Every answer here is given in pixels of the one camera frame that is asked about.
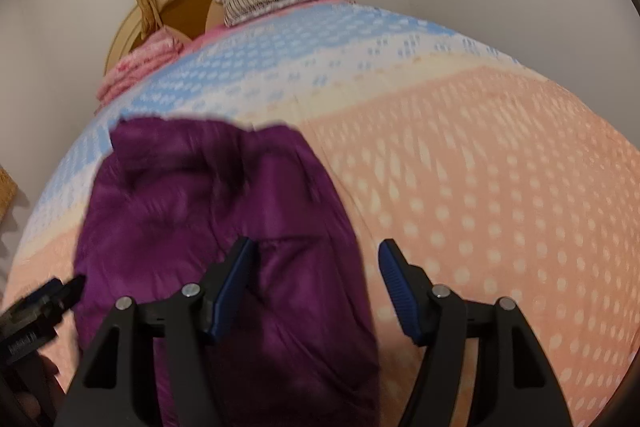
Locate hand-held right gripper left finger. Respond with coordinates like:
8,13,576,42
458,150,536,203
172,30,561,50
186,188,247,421
52,236,259,427

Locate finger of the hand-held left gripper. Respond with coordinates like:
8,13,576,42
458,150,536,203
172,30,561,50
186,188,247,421
61,274,87,310

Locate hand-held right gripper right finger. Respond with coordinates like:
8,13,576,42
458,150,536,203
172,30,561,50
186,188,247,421
377,238,573,427

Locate purple hooded jacket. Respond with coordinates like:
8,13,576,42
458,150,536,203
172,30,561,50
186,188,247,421
72,116,381,427

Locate person's left hand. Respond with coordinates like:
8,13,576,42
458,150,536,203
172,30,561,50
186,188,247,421
20,354,68,425

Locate patterned blue and peach bedspread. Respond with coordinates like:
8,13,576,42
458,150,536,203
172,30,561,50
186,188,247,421
0,0,640,427

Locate pink folded blanket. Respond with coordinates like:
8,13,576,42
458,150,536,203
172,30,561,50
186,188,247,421
96,29,190,112

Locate cream wooden bed headboard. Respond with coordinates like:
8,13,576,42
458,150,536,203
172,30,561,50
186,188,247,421
103,0,341,75

